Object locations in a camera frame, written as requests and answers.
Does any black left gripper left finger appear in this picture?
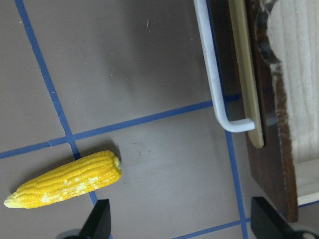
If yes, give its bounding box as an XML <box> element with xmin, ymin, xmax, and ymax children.
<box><xmin>78</xmin><ymin>199</ymin><xmax>110</xmax><ymax>239</ymax></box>

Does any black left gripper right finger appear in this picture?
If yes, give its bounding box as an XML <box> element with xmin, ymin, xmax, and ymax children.
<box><xmin>251</xmin><ymin>197</ymin><xmax>307</xmax><ymax>239</ymax></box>

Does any yellow corn cob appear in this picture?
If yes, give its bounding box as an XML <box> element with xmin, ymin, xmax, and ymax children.
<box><xmin>4</xmin><ymin>150</ymin><xmax>122</xmax><ymax>209</ymax></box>

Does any wooden drawer with white handle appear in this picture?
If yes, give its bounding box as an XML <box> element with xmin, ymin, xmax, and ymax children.
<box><xmin>194</xmin><ymin>0</ymin><xmax>319</xmax><ymax>223</ymax></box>

